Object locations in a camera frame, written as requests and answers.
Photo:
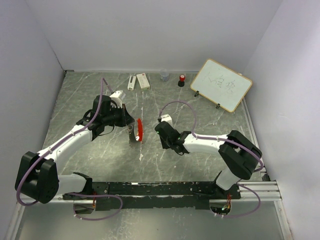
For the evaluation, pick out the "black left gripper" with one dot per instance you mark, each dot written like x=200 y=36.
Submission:
x=125 y=118

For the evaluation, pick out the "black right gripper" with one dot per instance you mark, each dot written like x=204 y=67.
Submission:
x=163 y=144

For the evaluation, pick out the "metal key holder red handle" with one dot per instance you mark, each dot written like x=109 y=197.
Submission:
x=135 y=133

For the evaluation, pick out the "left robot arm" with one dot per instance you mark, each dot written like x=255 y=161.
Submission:
x=38 y=176

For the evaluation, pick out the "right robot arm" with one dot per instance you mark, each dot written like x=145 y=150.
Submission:
x=240 y=155

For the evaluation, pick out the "white stapler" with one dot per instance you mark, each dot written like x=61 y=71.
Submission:
x=131 y=83

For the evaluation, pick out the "green white staple box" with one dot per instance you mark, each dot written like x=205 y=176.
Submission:
x=143 y=81

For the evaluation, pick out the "red black stamp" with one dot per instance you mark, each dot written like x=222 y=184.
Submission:
x=181 y=82

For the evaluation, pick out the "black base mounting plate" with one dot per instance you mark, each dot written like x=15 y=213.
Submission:
x=173 y=194

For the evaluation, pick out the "clear jar of clips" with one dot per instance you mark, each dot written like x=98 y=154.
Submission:
x=164 y=75

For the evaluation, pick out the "yellow framed whiteboard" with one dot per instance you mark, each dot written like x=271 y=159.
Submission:
x=221 y=85

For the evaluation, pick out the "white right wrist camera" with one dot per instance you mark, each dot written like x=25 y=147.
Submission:
x=165 y=120

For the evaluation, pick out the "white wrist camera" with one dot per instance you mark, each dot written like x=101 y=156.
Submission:
x=165 y=120
x=117 y=98

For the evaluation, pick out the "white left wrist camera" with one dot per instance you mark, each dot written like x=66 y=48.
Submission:
x=117 y=98

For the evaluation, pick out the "aluminium rail frame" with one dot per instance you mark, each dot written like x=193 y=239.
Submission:
x=113 y=158

